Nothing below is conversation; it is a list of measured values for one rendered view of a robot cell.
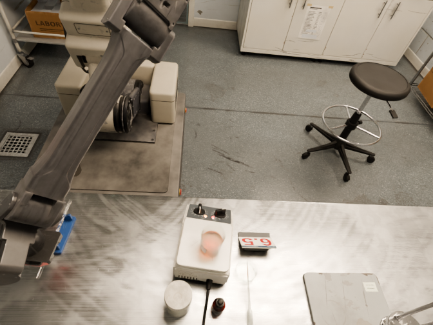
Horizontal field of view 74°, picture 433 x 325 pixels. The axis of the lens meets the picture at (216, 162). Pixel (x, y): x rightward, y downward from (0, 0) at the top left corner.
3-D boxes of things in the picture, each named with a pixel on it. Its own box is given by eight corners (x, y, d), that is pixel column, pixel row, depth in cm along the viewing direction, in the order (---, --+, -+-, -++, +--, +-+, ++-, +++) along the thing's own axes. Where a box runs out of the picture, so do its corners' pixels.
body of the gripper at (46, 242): (51, 265, 58) (38, 251, 53) (0, 260, 58) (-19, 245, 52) (64, 235, 63) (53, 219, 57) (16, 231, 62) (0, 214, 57)
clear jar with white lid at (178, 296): (196, 305, 66) (198, 296, 60) (174, 324, 63) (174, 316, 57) (180, 285, 69) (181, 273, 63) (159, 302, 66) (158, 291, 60)
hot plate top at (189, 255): (184, 218, 71) (185, 216, 71) (232, 226, 71) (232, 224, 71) (174, 265, 64) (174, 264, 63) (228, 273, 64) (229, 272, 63)
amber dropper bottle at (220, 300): (225, 311, 66) (230, 304, 61) (214, 318, 65) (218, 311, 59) (219, 299, 68) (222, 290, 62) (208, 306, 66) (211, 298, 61)
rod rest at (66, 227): (64, 216, 76) (60, 209, 74) (76, 218, 76) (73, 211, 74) (47, 253, 70) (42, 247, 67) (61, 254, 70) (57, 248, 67)
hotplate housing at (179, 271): (187, 207, 82) (187, 192, 76) (231, 215, 83) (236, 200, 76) (170, 287, 68) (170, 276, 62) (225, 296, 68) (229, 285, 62)
